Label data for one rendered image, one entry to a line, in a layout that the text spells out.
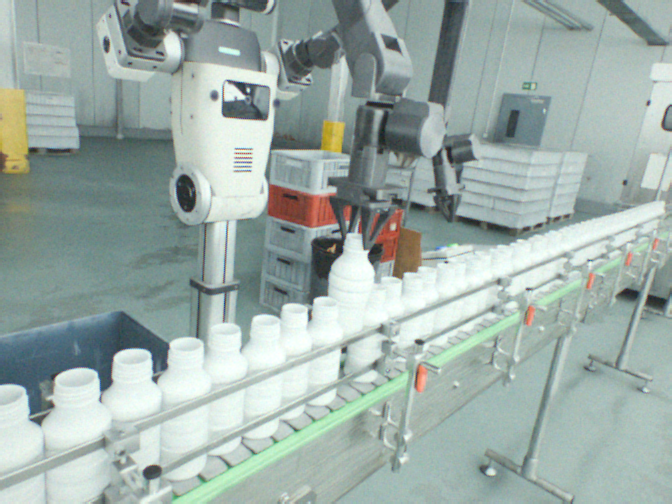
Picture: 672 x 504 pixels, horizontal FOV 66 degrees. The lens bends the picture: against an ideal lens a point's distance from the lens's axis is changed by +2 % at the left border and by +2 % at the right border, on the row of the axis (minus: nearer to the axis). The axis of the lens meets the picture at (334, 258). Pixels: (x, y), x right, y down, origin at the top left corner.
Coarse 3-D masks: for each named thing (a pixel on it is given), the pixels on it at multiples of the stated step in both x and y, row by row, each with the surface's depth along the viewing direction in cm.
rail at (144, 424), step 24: (600, 240) 175; (480, 288) 109; (480, 312) 113; (360, 336) 78; (432, 336) 98; (240, 384) 61; (336, 384) 77; (192, 408) 57; (288, 408) 70; (240, 432) 64; (72, 456) 47; (192, 456) 59; (0, 480) 43; (24, 480) 45
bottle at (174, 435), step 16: (176, 352) 56; (192, 352) 56; (176, 368) 57; (192, 368) 57; (160, 384) 57; (176, 384) 57; (192, 384) 57; (208, 384) 59; (176, 400) 56; (192, 416) 58; (208, 416) 60; (160, 432) 58; (176, 432) 58; (192, 432) 58; (160, 448) 59; (176, 448) 58; (192, 448) 59; (160, 464) 60; (192, 464) 60; (176, 480) 60
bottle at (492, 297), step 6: (492, 252) 118; (498, 252) 117; (504, 252) 118; (492, 258) 118; (498, 258) 117; (492, 264) 118; (498, 264) 118; (492, 270) 118; (498, 270) 118; (504, 270) 119; (492, 276) 118; (498, 276) 117; (492, 288) 118; (498, 288) 119; (492, 294) 119; (492, 300) 119; (498, 300) 120; (486, 306) 120; (486, 318) 121; (492, 318) 121
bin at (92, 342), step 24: (120, 312) 114; (0, 336) 97; (24, 336) 100; (48, 336) 103; (72, 336) 107; (96, 336) 111; (120, 336) 115; (144, 336) 108; (0, 360) 98; (24, 360) 101; (48, 360) 105; (72, 360) 109; (96, 360) 113; (0, 384) 99; (24, 384) 103
